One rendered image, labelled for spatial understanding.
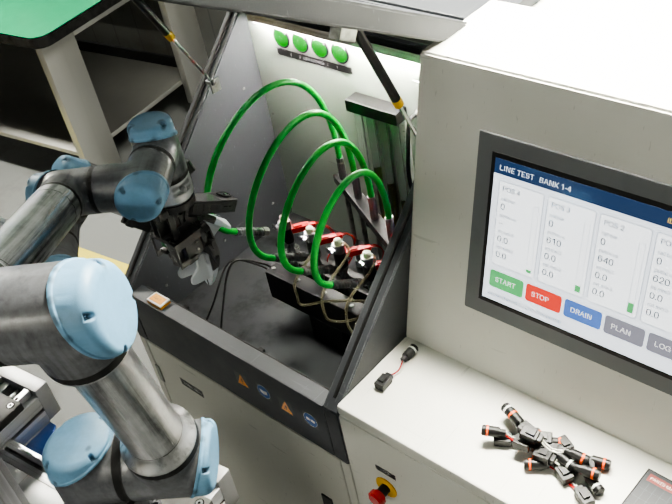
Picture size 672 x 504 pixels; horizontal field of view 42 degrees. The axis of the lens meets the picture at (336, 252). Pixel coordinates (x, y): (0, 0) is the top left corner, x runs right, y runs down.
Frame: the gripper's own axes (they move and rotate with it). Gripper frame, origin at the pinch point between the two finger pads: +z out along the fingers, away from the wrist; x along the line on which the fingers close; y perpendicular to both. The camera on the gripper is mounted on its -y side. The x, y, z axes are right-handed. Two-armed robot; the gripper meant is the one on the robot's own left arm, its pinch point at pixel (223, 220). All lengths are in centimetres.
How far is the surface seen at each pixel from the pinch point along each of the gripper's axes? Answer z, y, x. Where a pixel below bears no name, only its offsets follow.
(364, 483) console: 37, 38, 29
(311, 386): 21.6, 23.7, 20.1
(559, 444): 41, 12, 65
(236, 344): 14.7, 24.1, -0.8
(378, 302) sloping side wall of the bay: 22.2, 2.5, 28.5
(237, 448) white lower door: 39, 54, -20
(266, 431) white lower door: 31, 42, -1
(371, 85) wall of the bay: 22.2, -38.7, -2.0
